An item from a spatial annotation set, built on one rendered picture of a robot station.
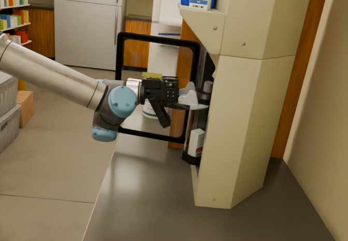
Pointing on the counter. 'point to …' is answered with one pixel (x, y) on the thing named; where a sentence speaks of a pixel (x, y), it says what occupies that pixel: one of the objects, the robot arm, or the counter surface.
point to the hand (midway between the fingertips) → (203, 102)
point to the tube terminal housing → (248, 85)
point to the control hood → (205, 26)
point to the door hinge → (201, 66)
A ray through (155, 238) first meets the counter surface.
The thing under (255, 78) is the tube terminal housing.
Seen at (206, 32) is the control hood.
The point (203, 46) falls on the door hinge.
